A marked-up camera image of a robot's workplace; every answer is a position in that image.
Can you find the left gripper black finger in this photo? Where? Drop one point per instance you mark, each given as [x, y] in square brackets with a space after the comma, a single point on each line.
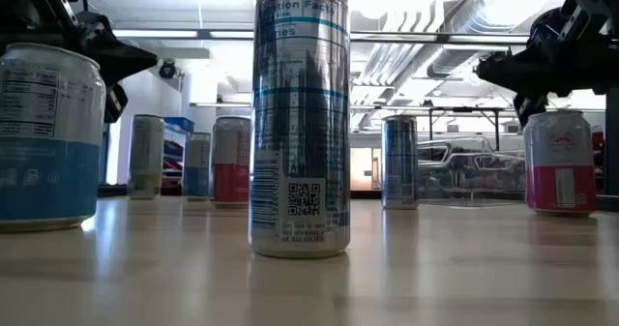
[116, 103]
[126, 62]

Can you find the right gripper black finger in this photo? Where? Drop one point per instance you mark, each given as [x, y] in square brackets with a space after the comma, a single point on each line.
[528, 107]
[508, 72]

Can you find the white and blue soda can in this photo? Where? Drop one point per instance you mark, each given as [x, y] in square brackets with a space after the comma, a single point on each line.
[197, 171]
[48, 147]

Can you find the white and red soda can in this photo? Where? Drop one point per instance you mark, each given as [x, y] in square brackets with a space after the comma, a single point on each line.
[231, 181]
[561, 186]

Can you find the clear plastic bin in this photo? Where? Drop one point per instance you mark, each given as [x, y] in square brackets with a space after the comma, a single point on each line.
[464, 181]

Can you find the slim silver blue can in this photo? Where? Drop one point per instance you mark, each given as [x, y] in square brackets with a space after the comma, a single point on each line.
[399, 161]
[300, 123]

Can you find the red tool cabinet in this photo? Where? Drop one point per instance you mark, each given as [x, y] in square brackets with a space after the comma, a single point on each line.
[600, 147]

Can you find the small ceiling light bar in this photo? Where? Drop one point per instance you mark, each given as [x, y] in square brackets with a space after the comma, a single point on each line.
[217, 104]

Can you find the black ceiling-mounted camera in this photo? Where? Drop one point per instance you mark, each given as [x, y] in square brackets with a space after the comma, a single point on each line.
[168, 68]

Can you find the black background table frame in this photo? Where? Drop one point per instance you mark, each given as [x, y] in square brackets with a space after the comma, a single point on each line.
[464, 109]

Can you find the large silver ceiling duct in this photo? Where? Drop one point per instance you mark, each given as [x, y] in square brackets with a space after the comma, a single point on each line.
[474, 21]

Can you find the black vertical frame post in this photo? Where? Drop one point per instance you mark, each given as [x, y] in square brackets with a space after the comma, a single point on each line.
[613, 142]

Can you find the black rail with light strips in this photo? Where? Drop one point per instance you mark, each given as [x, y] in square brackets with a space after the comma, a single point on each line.
[396, 38]

